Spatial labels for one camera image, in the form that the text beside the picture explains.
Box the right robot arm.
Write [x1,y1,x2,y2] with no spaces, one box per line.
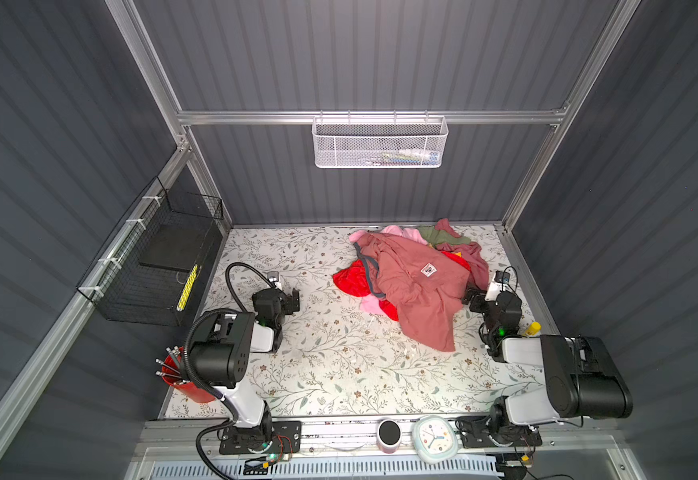
[465,290,634,439]

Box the white analog clock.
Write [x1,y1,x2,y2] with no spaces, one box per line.
[412,415,459,465]

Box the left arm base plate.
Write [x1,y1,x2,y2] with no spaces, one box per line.
[218,421,303,455]

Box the dusty rose shirt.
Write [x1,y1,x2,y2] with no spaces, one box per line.
[354,232,469,353]

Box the red fleece cloth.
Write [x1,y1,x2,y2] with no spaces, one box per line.
[332,260,399,322]

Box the white perforated cable tray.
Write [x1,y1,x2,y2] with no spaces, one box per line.
[147,455,500,480]

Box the yellow bottle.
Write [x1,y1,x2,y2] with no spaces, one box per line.
[523,322,542,337]

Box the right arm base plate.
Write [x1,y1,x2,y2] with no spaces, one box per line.
[455,416,543,449]

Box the olive green cloth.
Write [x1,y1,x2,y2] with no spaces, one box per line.
[418,225,472,246]

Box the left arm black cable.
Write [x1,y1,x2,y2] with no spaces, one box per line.
[224,262,278,313]

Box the mauve purple cloth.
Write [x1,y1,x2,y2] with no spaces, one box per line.
[434,219,491,290]

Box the floral table mat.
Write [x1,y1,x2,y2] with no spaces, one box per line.
[164,224,545,419]

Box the white wire mesh basket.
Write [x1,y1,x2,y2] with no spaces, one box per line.
[311,114,449,169]

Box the small round speaker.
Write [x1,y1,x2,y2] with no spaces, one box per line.
[376,419,402,454]

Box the light pink cloth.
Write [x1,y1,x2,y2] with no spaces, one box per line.
[349,225,428,245]

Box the red cup with tools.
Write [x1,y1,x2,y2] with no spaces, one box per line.
[155,346,216,404]

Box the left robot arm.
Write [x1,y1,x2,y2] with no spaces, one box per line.
[180,288,300,433]

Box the black wire basket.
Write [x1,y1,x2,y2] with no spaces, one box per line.
[78,180,224,327]

